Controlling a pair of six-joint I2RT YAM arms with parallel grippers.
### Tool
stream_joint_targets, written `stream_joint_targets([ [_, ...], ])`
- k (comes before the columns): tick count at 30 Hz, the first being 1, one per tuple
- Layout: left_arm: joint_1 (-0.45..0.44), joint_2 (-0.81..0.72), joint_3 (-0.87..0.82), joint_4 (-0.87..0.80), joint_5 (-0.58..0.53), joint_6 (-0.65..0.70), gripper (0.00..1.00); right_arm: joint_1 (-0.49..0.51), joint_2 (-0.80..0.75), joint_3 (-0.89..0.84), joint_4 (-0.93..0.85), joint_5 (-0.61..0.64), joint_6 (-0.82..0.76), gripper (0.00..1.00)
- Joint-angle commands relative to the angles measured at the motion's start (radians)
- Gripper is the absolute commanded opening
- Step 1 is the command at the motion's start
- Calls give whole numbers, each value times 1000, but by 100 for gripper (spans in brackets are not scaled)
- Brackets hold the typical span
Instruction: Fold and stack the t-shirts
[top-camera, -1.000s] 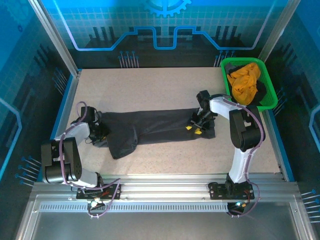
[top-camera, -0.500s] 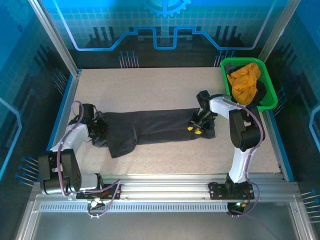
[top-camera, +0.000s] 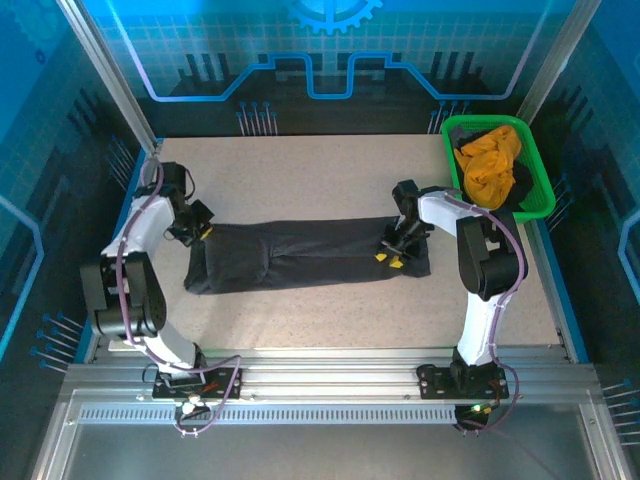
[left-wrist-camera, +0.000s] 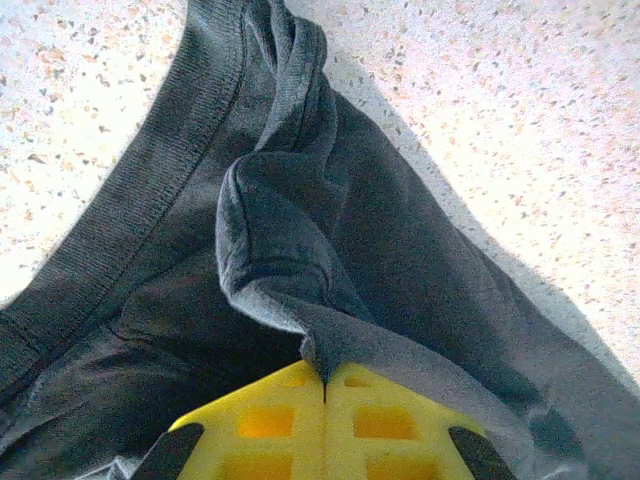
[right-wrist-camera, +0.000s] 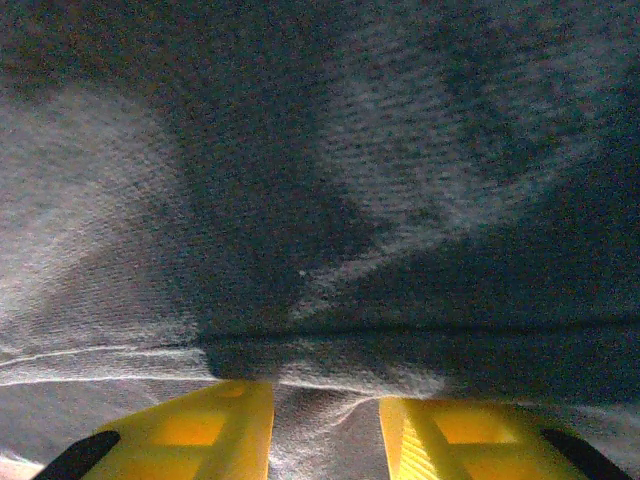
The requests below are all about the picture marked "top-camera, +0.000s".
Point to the dark grey t-shirt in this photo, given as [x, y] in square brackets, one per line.
[300, 255]

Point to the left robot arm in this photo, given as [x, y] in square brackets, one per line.
[145, 230]

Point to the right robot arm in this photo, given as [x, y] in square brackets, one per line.
[480, 255]

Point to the orange t-shirt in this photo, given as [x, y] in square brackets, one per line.
[487, 167]

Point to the green plastic basket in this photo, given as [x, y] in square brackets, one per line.
[542, 170]

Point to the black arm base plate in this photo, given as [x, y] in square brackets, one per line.
[225, 382]
[435, 382]

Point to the aluminium mounting rail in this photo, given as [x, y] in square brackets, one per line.
[325, 375]

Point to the aluminium frame post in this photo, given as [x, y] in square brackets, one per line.
[110, 75]
[555, 60]

